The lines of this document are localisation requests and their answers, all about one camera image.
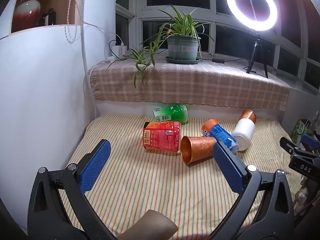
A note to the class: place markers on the blue and orange drink bottle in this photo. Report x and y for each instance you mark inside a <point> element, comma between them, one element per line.
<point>220,133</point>

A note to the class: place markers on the green plant pot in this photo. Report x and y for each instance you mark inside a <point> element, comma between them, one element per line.
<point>183,47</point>

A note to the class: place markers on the pale bag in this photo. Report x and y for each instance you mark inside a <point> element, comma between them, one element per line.
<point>301,196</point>

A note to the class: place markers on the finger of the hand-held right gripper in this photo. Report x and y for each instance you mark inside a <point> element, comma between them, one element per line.
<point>311,142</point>
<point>290,146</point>

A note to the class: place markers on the red label drink bottle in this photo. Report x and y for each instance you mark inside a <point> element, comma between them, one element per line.
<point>162,136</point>

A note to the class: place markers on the plaid cloth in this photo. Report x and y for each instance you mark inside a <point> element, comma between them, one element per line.
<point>200,85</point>

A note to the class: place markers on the white bottle with copper cap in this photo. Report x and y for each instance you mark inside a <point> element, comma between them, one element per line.
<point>245,130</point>

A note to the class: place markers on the green pot saucer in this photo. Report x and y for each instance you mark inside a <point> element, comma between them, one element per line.
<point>182,60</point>

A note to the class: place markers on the white window frame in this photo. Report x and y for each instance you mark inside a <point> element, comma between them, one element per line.
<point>212,30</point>

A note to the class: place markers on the dark bottle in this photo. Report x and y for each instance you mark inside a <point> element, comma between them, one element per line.
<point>48,17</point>

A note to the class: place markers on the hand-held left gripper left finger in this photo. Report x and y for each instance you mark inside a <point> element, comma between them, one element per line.
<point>96,166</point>

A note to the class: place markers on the white pipe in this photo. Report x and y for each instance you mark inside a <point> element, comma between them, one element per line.
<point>86,62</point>

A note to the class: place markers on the copper metal cup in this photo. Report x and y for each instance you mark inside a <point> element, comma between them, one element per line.
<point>197,150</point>

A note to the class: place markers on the white charger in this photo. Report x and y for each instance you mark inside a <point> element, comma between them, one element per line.
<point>116,50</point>
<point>123,49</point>

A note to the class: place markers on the red and white vase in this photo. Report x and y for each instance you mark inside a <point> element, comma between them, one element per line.
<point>26,13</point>

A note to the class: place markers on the striped bed sheet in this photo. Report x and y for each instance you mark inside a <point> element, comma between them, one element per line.
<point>150,180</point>

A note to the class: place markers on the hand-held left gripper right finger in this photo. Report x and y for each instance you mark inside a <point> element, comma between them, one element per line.
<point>228,166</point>

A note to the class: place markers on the white power strip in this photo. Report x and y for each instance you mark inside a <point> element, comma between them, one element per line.
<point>110,59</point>

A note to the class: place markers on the green and white carton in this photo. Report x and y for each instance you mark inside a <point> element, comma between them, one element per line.
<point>301,129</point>

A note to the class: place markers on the brown cylinder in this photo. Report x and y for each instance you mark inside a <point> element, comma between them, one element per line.
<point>150,226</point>

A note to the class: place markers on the black tripod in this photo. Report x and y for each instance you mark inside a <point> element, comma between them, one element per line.
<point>254,52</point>

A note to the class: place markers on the spider plant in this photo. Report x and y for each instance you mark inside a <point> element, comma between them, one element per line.
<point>175,25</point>

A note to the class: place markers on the green drink bottle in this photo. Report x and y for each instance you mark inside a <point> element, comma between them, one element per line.
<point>172,113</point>

